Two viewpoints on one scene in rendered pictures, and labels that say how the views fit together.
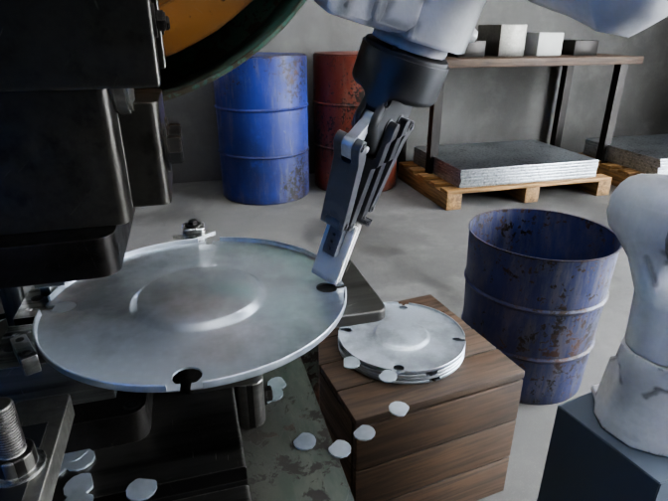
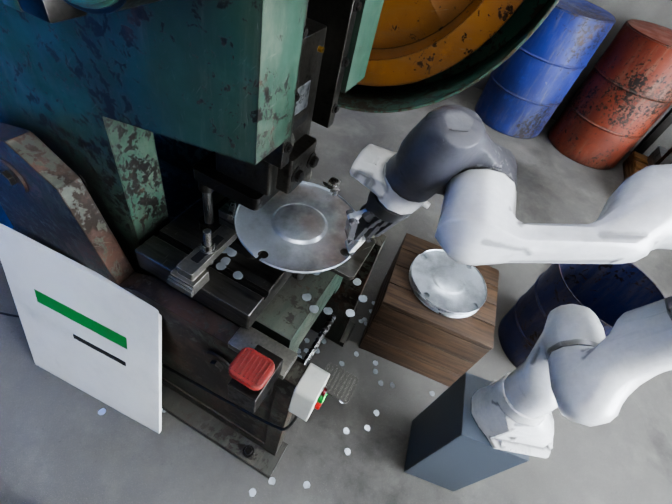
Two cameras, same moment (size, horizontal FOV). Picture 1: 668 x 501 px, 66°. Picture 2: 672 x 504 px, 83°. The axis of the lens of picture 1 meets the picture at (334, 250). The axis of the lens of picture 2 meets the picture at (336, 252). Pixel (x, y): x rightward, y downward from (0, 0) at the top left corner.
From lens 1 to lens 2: 0.46 m
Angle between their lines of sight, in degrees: 34
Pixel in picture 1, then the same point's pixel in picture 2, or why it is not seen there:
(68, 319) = not seen: hidden behind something
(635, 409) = (485, 402)
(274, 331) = (304, 257)
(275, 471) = (288, 298)
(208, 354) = (276, 250)
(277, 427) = (304, 285)
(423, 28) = (384, 199)
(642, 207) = (556, 324)
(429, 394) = (429, 317)
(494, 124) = not seen: outside the picture
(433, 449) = (418, 341)
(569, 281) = not seen: hidden behind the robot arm
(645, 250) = (541, 344)
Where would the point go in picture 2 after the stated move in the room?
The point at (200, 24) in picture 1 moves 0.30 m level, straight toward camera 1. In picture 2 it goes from (397, 77) to (336, 126)
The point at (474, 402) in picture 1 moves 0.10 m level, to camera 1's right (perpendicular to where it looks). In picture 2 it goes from (452, 339) to (476, 359)
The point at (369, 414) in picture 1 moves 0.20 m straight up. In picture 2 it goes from (391, 303) to (411, 268)
